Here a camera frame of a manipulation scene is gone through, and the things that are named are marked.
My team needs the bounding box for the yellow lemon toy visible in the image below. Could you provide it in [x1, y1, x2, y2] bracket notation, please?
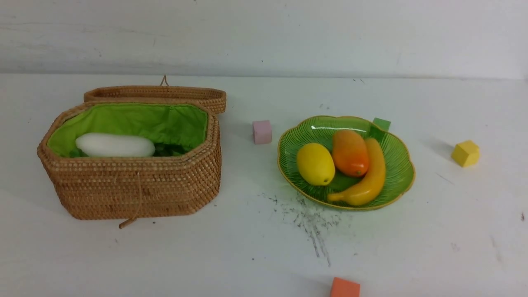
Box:
[296, 143, 336, 186]

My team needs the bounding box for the orange mango toy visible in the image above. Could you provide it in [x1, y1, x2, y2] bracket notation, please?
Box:
[332, 130, 370, 177]

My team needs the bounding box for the yellow banana toy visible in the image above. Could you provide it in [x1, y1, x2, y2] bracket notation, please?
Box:
[327, 138, 387, 207]

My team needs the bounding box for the white radish toy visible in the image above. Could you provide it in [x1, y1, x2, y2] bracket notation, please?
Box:
[75, 133, 156, 157]

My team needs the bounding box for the green bitter gourd toy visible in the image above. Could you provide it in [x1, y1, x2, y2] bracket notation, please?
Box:
[69, 143, 190, 158]

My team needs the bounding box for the pink foam cube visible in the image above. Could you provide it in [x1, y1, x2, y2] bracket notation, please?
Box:
[252, 120, 272, 145]

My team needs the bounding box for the woven basket lid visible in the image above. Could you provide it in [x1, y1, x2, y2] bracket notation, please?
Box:
[84, 76, 227, 114]

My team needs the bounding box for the woven rattan basket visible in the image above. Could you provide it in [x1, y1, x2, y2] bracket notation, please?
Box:
[37, 99, 222, 224]

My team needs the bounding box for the green foam cube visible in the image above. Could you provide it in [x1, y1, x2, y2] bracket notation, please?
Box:
[370, 117, 391, 140]

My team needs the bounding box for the green leaf-shaped glass plate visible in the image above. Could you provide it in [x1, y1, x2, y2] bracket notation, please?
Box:
[277, 116, 416, 211]

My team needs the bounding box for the orange foam cube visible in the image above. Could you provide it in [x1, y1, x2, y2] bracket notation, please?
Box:
[330, 278, 361, 297]

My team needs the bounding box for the yellow foam cube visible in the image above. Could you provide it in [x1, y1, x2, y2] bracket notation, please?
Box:
[451, 140, 480, 167]

